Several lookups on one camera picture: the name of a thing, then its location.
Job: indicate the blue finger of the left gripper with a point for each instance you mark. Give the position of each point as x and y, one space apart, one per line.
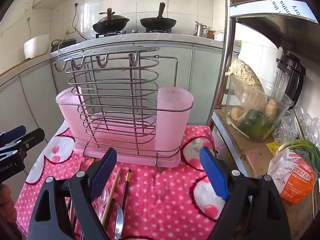
10 136
32 139

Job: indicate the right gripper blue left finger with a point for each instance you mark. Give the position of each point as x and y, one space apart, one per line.
99 173

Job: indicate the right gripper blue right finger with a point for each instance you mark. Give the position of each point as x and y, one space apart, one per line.
214 170

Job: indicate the dark chopstick gold band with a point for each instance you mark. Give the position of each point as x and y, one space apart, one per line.
126 189

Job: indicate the light brown wooden chopstick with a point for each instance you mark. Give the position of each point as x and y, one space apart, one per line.
110 196

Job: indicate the clear plastic spoon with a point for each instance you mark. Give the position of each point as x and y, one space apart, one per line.
101 203

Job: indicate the person's left hand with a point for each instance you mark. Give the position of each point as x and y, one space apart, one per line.
7 207

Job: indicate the pink polka dot cloth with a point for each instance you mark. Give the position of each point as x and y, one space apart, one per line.
177 203

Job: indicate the pink plastic drip tray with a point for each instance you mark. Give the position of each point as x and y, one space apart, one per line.
133 140

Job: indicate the left pink plastic cup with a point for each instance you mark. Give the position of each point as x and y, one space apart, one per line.
68 101

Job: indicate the pink plastic cup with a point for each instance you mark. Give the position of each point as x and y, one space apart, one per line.
173 109
68 101

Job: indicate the right pink plastic cup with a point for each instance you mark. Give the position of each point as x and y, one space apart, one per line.
173 109

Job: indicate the glass bowl of vegetables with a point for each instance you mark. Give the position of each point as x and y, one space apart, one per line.
255 111

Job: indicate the napa cabbage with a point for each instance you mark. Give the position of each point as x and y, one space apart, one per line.
246 77

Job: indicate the orange white snack bag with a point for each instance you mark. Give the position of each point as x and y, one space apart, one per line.
292 175

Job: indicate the white rice cooker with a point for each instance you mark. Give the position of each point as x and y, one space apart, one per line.
36 46

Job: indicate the black electric griddle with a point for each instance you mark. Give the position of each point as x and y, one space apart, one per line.
59 44

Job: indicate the green scallions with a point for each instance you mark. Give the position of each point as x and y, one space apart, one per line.
307 147

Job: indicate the black blender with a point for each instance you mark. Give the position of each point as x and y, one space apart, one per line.
289 76

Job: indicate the white container on counter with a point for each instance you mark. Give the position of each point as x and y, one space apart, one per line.
219 35

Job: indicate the stainless steel kettle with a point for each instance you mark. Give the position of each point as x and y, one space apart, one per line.
201 30

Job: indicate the black wok with lid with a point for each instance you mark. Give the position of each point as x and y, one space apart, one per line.
111 23

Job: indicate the gas stove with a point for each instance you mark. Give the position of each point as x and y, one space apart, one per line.
124 32

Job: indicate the metal shelf rack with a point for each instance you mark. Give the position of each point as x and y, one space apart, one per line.
292 25

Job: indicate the chrome wire utensil rack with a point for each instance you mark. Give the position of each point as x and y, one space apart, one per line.
122 80

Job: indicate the black wok wooden handle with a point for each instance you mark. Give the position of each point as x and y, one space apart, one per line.
158 24

